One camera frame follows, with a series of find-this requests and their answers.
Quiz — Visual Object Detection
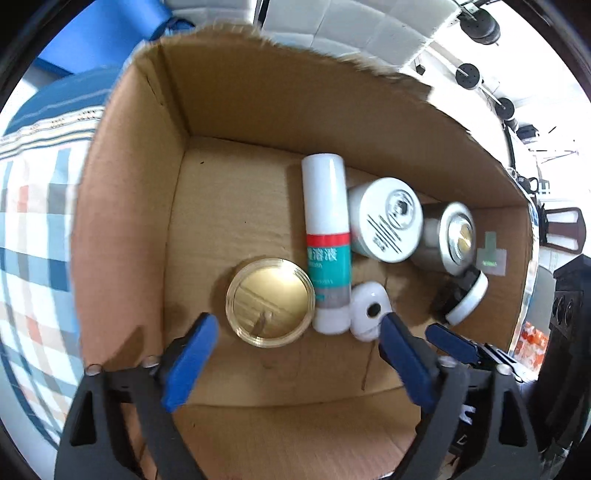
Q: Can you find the plaid tablecloth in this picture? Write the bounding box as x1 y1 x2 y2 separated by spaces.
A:
0 67 123 439

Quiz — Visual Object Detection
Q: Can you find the cardboard box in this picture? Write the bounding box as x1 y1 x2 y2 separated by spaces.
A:
69 25 539 480

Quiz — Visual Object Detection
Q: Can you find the silver round tin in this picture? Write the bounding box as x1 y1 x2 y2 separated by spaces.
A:
411 202 477 278

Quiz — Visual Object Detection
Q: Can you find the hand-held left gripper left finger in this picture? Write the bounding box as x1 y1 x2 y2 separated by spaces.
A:
54 313 219 480

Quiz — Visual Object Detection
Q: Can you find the short barbell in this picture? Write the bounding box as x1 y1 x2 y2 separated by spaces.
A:
455 62 515 121

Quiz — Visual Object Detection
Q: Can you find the gold round compact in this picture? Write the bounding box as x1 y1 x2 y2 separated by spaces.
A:
225 258 317 347

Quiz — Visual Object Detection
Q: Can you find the white round jar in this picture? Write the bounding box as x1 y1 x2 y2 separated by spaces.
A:
347 178 424 264

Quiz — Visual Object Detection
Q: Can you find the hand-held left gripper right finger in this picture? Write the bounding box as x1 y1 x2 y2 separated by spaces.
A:
379 313 542 480

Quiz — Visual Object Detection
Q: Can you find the white green tube bottle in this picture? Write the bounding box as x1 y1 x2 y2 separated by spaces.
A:
301 153 354 336

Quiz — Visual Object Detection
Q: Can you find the long barbell with black plates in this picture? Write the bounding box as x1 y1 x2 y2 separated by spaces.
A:
455 0 502 47

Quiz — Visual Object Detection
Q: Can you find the dark wooden chair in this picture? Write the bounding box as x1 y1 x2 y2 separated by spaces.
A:
540 205 587 254

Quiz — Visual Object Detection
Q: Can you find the orange floral cushion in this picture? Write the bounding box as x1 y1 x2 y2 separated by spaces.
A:
519 320 550 370

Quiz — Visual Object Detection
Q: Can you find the blue folded mat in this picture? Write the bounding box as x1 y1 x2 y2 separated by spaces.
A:
37 0 195 77

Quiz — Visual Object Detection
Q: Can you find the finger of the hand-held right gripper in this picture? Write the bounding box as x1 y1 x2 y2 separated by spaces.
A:
426 322 526 381

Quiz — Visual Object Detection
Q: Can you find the white quilted chair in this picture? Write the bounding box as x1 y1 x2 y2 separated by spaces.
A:
166 0 259 26
256 0 444 75

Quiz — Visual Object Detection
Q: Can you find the black and white round container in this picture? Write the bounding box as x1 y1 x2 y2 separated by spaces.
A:
431 268 489 326

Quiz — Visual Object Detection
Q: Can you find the white earbud case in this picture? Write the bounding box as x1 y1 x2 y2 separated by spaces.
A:
349 282 391 343

